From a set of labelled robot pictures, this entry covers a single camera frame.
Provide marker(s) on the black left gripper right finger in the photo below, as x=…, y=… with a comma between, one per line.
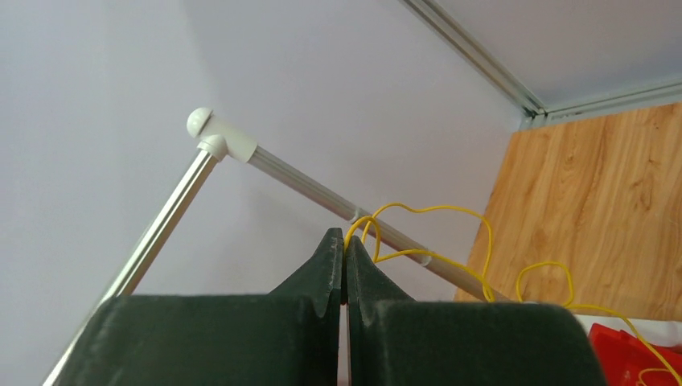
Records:
x=397, y=340

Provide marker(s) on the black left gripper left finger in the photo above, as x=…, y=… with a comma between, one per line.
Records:
x=289, y=336

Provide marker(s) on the beige rack pole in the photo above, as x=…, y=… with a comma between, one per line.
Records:
x=220, y=139

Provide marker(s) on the red storage bin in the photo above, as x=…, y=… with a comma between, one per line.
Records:
x=625, y=360

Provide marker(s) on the silver horizontal rack rail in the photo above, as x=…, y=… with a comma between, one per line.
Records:
x=148, y=246

